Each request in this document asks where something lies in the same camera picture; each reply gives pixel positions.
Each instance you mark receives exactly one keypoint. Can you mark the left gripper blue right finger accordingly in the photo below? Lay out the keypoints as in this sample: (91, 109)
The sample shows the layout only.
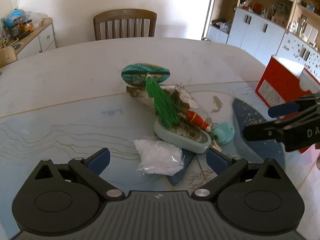
(217, 161)

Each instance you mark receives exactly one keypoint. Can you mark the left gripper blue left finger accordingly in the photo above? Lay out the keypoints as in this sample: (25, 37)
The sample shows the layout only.
(99, 161)

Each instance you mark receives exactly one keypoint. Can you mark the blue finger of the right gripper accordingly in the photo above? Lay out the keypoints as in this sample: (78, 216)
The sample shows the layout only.
(283, 109)

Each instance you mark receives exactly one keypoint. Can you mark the teal round case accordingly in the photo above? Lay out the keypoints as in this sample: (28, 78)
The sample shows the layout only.
(223, 133)

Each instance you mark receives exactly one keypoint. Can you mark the grey correction tape dispenser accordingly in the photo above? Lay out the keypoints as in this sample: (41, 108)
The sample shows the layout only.
(184, 135)

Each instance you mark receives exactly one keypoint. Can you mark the orange carrot charm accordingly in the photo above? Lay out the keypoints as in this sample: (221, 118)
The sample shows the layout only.
(195, 119)

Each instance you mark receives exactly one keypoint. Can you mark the white crystal bag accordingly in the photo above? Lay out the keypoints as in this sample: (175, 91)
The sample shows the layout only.
(158, 157)

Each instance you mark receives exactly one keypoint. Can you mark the green tassel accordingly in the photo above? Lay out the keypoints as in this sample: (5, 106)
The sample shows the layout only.
(165, 107)

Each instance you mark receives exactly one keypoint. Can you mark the teal embroidered sachet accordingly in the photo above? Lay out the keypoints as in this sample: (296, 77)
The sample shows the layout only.
(136, 74)

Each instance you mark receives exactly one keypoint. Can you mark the red white cardboard box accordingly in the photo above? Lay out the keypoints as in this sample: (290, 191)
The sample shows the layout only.
(278, 85)

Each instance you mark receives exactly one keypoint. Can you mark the white drawer sideboard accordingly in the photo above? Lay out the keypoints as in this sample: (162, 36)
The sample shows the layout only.
(26, 39)

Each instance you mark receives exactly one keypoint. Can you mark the wooden slat-back chair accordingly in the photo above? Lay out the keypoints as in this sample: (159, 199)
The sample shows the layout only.
(121, 23)

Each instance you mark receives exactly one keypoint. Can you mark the white wall cabinet unit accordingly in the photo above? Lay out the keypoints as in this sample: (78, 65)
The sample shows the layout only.
(287, 29)

